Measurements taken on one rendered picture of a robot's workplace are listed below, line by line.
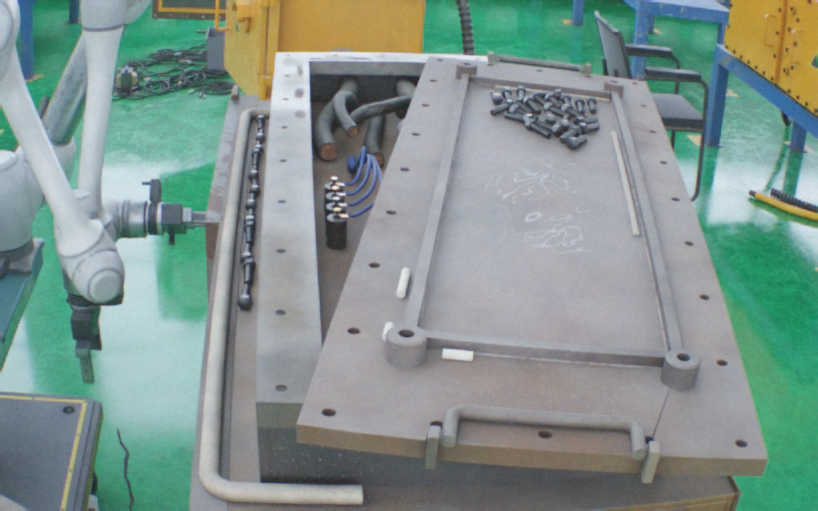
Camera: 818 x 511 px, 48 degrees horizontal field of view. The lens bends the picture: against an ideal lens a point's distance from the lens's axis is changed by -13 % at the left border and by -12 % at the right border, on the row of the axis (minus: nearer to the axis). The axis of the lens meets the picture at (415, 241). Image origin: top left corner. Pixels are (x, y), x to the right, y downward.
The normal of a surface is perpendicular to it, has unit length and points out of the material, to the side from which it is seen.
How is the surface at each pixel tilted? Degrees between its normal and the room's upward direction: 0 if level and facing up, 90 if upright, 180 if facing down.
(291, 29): 90
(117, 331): 0
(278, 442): 90
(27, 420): 0
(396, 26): 90
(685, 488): 0
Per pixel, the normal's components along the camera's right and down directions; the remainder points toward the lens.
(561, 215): 0.06, -0.90
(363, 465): 0.11, 0.43
